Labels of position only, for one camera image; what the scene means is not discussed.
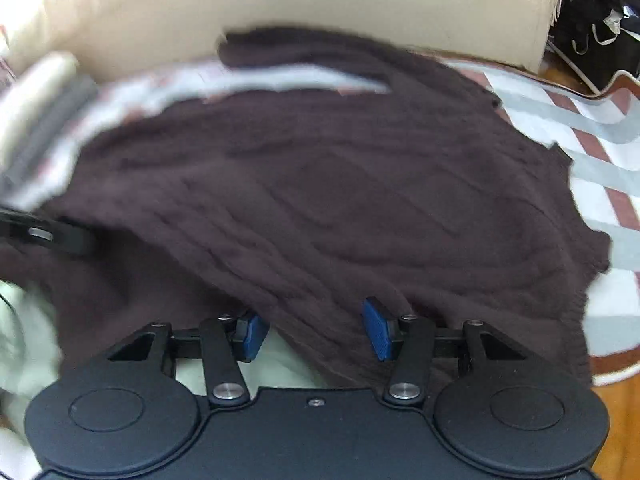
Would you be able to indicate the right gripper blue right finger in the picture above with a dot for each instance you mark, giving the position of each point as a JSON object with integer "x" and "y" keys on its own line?
{"x": 406, "y": 341}

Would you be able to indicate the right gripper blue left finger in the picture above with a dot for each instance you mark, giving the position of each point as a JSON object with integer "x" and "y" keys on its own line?
{"x": 225, "y": 342}

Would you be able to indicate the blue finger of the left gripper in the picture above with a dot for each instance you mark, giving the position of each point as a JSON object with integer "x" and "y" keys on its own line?
{"x": 62, "y": 236}

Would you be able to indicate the pile of white clothes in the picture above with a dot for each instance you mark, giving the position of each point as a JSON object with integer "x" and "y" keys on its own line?
{"x": 30, "y": 358}

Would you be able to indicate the folded white sweater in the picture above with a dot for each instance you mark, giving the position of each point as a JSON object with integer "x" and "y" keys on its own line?
{"x": 27, "y": 98}

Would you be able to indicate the folded grey sweater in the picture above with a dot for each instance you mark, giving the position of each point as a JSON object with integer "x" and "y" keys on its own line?
{"x": 33, "y": 144}

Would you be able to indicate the checkered pink grey rug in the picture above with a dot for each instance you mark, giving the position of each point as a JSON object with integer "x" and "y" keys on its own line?
{"x": 550, "y": 159}

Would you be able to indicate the black bag with straps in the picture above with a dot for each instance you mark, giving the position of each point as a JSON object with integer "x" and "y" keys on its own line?
{"x": 598, "y": 39}

